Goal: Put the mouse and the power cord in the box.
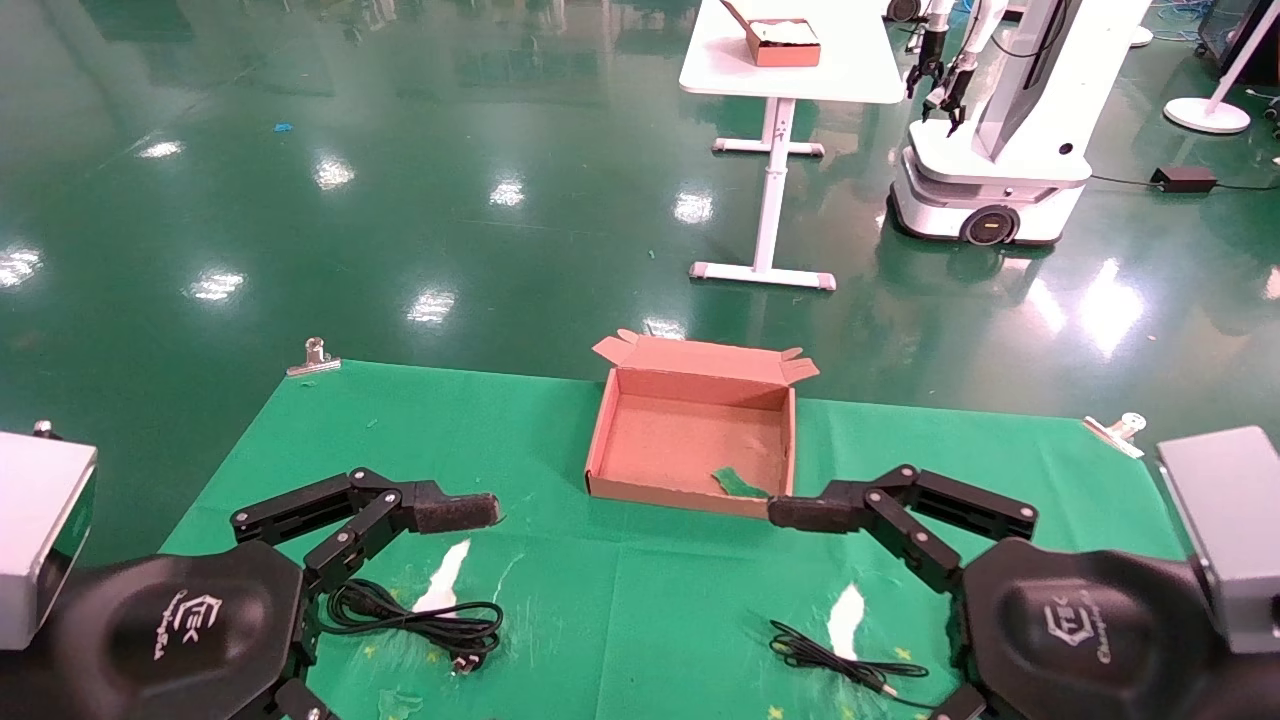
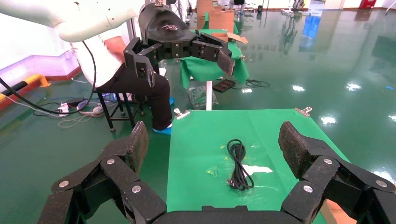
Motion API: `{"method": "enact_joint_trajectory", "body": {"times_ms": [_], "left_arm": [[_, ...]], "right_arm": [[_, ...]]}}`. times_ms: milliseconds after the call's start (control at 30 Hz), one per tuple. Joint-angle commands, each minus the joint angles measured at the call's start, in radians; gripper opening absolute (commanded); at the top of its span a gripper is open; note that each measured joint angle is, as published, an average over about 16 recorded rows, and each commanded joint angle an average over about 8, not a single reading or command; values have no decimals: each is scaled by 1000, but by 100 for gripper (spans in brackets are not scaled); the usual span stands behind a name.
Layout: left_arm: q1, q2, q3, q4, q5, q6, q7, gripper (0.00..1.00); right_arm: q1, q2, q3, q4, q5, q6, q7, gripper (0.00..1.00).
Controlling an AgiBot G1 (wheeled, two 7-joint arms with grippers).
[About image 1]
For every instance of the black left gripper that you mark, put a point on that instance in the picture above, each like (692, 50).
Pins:
(170, 630)

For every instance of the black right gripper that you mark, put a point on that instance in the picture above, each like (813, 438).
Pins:
(1090, 630)

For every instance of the green scrap in box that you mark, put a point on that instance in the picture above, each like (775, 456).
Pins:
(738, 483)

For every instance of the open brown cardboard box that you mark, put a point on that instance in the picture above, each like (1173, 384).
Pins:
(690, 440)

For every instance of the small filled cardboard box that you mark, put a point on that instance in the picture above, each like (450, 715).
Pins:
(785, 45)

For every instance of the green table cloth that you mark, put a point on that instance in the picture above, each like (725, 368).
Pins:
(500, 440)

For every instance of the silver binder clip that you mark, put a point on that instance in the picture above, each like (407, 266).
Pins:
(315, 358)
(1118, 430)

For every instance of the white wheeled robot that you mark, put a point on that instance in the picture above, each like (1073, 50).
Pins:
(1000, 170)

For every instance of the black power adapter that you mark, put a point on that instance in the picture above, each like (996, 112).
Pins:
(1184, 179)

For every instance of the white height-adjustable table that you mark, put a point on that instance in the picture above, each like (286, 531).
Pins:
(800, 70)

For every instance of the white round stand base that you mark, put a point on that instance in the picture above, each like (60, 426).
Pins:
(1207, 114)

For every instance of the black cabinet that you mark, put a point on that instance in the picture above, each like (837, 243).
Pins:
(1225, 30)

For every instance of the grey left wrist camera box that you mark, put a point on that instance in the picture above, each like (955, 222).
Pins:
(40, 540)

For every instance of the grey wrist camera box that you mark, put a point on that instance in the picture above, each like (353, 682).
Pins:
(40, 540)
(1235, 530)

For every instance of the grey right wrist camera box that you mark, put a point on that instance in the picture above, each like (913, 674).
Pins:
(1235, 530)

